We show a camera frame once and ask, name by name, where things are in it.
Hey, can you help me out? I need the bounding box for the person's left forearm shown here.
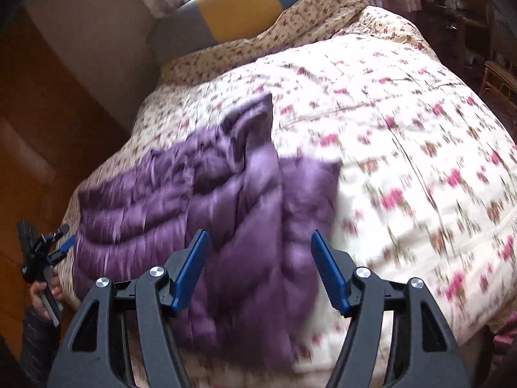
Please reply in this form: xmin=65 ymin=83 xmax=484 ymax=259
xmin=19 ymin=306 xmax=62 ymax=388

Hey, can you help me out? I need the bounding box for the cluttered wooden table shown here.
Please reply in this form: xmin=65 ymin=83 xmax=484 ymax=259
xmin=419 ymin=0 xmax=498 ymax=66

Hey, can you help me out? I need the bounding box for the wicker chair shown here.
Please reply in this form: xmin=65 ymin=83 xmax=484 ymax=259
xmin=480 ymin=60 xmax=517 ymax=106

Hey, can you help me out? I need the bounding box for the wooden wardrobe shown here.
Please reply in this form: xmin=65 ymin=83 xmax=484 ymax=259
xmin=0 ymin=8 xmax=131 ymax=358

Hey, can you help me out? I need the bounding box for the rose print quilt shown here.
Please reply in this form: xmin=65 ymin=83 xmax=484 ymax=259
xmin=226 ymin=6 xmax=517 ymax=350

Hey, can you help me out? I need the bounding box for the pink red cloth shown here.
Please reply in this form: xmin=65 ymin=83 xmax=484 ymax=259
xmin=492 ymin=310 xmax=517 ymax=358

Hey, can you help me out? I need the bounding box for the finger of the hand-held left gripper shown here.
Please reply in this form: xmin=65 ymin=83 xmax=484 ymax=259
xmin=44 ymin=224 xmax=70 ymax=244
xmin=47 ymin=234 xmax=78 ymax=268

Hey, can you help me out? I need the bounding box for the person's left hand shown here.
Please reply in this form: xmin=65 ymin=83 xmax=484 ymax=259
xmin=29 ymin=277 xmax=64 ymax=313

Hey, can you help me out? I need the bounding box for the grey yellow blue headboard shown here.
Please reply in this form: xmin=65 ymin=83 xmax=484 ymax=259
xmin=147 ymin=0 xmax=341 ymax=66

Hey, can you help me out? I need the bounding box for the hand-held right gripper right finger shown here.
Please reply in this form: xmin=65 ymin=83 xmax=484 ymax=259
xmin=310 ymin=230 xmax=471 ymax=388

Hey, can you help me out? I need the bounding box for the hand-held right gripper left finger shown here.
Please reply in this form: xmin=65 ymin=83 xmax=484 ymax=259
xmin=46 ymin=230 xmax=211 ymax=388

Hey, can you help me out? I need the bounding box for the purple puffer jacket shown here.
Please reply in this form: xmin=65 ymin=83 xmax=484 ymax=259
xmin=75 ymin=93 xmax=342 ymax=368

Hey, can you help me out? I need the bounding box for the small floral bed cover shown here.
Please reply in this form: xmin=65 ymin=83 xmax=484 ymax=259
xmin=65 ymin=0 xmax=405 ymax=388

